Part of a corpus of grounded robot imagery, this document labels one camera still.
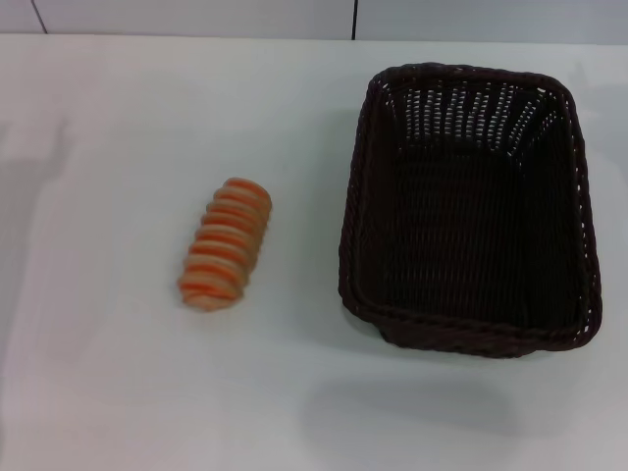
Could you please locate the orange striped bread loaf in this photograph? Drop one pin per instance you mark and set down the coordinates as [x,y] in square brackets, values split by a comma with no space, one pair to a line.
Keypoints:
[223,245]

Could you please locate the dark brown woven basket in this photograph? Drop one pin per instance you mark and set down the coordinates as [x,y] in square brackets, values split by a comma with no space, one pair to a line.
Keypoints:
[466,235]

